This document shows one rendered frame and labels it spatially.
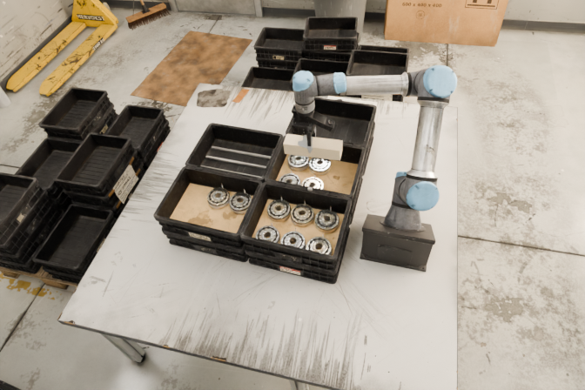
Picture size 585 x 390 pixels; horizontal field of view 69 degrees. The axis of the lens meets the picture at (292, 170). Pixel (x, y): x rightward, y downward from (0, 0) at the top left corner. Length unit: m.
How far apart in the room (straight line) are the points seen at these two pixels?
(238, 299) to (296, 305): 0.25
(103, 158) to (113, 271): 1.02
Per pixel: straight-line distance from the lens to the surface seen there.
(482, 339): 2.64
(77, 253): 2.85
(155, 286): 2.01
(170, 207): 2.00
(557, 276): 2.96
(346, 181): 1.99
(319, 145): 1.77
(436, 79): 1.63
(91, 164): 2.94
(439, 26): 4.39
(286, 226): 1.86
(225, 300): 1.88
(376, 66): 3.23
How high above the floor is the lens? 2.38
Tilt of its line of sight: 49 degrees down
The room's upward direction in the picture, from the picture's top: 7 degrees counter-clockwise
